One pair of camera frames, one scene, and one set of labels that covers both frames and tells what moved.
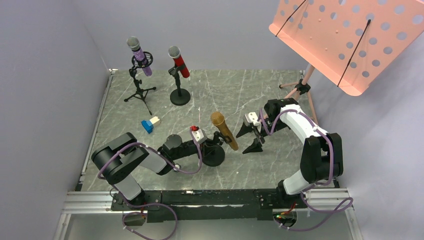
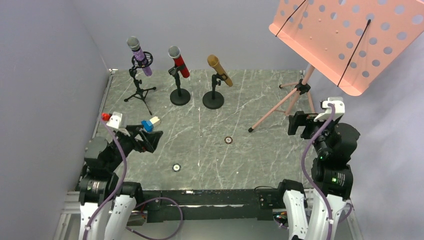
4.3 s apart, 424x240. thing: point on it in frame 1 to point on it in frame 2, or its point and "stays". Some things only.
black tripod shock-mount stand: x=140 y=60 stays
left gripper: x=216 y=139 to x=138 y=134
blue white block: x=148 y=125 stays
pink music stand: x=348 y=42 stays
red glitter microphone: x=174 y=52 stays
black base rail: x=207 y=205 stays
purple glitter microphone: x=133 y=43 stays
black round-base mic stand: x=214 y=154 to x=214 y=100
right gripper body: x=257 y=133 to x=305 y=123
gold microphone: x=217 y=118 to x=213 y=61
